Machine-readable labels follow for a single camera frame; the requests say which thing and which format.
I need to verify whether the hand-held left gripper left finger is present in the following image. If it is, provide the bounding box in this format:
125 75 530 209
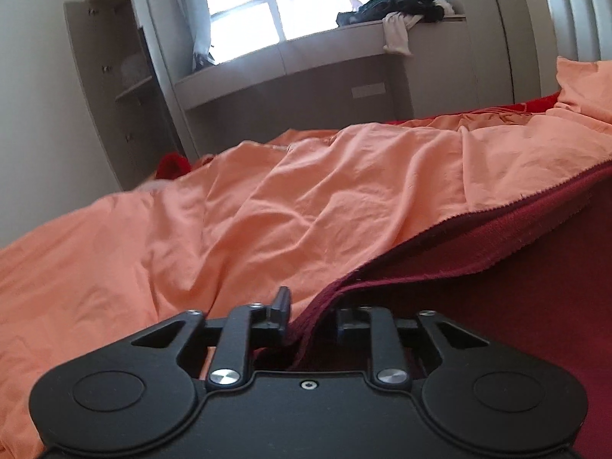
129 287 293 390

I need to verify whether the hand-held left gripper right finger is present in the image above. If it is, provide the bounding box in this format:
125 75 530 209
336 305 491 389

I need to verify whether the dark red garment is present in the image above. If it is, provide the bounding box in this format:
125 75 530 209
253 92 612 459

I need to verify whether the pile of dark clothes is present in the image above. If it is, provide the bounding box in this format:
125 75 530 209
335 0 446 28

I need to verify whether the orange duvet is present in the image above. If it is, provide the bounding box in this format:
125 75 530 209
0 56 612 441

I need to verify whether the bright red cloth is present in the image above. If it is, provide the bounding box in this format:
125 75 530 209
157 152 193 181

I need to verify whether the grey window seat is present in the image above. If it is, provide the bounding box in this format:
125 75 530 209
174 13 470 164

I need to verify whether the white bag on wardrobe shelf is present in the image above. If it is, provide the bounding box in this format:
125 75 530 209
119 55 150 90

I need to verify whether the white garment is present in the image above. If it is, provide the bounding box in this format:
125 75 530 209
382 11 425 57

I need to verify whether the open grey wardrobe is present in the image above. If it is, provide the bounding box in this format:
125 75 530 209
63 0 188 192

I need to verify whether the window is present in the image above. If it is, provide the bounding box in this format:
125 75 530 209
198 0 399 66

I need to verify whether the light blue sheer curtain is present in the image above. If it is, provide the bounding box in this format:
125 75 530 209
176 0 217 70

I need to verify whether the tall grey closed wardrobe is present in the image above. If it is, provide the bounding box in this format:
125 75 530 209
449 0 561 116

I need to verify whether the grey padded headboard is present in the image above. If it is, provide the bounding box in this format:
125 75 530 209
541 0 612 64

